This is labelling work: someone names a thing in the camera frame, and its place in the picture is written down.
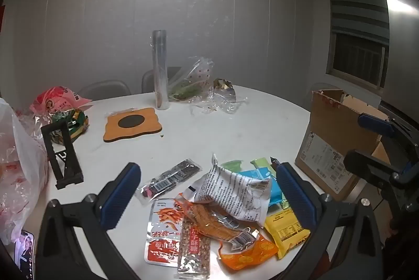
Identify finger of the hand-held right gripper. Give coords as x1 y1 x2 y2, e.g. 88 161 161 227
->
343 150 414 190
357 114 419 150

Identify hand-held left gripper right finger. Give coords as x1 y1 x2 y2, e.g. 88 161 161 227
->
276 162 383 280

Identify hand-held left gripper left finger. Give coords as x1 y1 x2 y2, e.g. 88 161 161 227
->
34 163 145 280

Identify cardboard box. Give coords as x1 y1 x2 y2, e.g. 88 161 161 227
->
295 89 392 202

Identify white printed snack packet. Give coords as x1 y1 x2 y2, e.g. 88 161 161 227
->
181 154 273 228

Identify clear orange snack packet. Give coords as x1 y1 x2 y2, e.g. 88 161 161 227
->
175 195 259 251

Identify yellow snack packet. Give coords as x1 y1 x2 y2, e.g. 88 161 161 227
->
263 206 311 259

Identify blue snack packet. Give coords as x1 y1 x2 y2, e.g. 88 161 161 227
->
239 168 284 207

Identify light green wafer packet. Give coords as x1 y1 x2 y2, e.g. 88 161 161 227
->
250 157 277 176

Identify dark striped snack packet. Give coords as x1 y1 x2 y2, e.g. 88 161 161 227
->
135 159 202 205

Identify red and white snack packet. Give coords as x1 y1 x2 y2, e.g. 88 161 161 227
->
144 198 184 266

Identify black phone stand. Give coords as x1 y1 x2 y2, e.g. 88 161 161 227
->
41 121 84 190

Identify wooden trivet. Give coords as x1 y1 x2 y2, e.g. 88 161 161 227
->
103 107 163 143

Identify orange citrus print packet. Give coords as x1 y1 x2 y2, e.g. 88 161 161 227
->
218 229 279 271

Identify green snack bag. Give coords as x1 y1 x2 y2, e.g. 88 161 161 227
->
49 108 90 146

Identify grey shiny panel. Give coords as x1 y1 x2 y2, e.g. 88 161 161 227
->
380 0 419 107

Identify seed brittle bar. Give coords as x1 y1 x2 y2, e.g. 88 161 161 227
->
177 218 212 280

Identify white plastic bag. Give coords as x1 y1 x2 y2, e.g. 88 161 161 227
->
0 97 49 246

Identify smartphone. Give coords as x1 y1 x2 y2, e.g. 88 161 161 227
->
14 228 36 280

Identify grey chair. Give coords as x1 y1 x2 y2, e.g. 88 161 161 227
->
76 80 132 100

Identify pink snack bag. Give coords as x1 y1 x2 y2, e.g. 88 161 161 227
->
29 86 93 117

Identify crumpled clear plastic wrap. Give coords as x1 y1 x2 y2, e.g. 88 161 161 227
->
190 93 249 116

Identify dark chair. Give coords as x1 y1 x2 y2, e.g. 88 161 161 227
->
141 67 182 93

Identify striped window blind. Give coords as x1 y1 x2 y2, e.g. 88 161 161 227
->
327 0 390 46

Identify gold foil wrapper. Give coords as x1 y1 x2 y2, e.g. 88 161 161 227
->
213 79 237 104

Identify clear plastic film roll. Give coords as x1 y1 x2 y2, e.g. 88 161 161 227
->
151 30 170 111

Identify plastic bag with greens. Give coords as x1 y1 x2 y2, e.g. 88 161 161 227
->
168 57 215 101

